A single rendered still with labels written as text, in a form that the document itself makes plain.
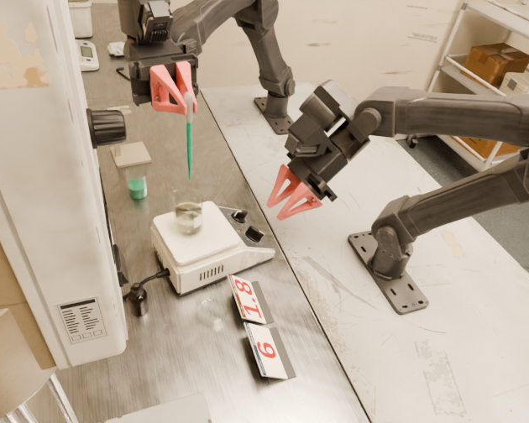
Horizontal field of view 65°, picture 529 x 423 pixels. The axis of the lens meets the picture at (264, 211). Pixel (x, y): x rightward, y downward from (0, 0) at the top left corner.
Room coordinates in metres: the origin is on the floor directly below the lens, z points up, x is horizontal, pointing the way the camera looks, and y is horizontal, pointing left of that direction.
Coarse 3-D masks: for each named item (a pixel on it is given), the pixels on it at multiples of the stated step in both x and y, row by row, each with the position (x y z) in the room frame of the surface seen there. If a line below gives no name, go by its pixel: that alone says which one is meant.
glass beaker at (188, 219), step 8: (176, 192) 0.52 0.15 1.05; (184, 192) 0.53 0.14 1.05; (192, 192) 0.53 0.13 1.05; (200, 192) 0.53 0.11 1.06; (176, 200) 0.52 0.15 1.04; (184, 200) 0.53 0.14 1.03; (192, 200) 0.53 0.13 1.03; (200, 200) 0.53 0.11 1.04; (176, 208) 0.49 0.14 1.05; (184, 208) 0.48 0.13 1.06; (192, 208) 0.49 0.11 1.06; (200, 208) 0.50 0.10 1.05; (176, 216) 0.49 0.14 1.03; (184, 216) 0.49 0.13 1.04; (192, 216) 0.49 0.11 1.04; (200, 216) 0.50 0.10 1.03; (176, 224) 0.49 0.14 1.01; (184, 224) 0.49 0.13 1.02; (192, 224) 0.49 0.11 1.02; (200, 224) 0.50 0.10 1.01; (176, 232) 0.49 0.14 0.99; (184, 232) 0.49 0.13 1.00; (192, 232) 0.49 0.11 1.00; (200, 232) 0.50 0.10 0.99
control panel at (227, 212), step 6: (222, 210) 0.60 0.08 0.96; (228, 210) 0.61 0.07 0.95; (234, 210) 0.62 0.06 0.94; (228, 216) 0.59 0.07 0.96; (246, 216) 0.62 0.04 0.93; (246, 222) 0.59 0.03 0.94; (252, 222) 0.61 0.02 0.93; (234, 228) 0.55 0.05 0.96; (246, 228) 0.57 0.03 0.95; (240, 234) 0.54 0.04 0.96; (246, 240) 0.53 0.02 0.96; (264, 240) 0.56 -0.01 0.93; (252, 246) 0.52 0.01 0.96; (258, 246) 0.53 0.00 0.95; (264, 246) 0.54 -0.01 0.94; (270, 246) 0.55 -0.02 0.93
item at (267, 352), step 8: (256, 328) 0.37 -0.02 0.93; (256, 336) 0.36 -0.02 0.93; (264, 336) 0.37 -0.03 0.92; (256, 344) 0.34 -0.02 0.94; (264, 344) 0.35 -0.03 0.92; (272, 344) 0.36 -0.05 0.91; (264, 352) 0.33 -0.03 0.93; (272, 352) 0.34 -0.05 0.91; (264, 360) 0.32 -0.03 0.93; (272, 360) 0.33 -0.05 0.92; (264, 368) 0.30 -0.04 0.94; (272, 368) 0.31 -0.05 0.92; (280, 368) 0.32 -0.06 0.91
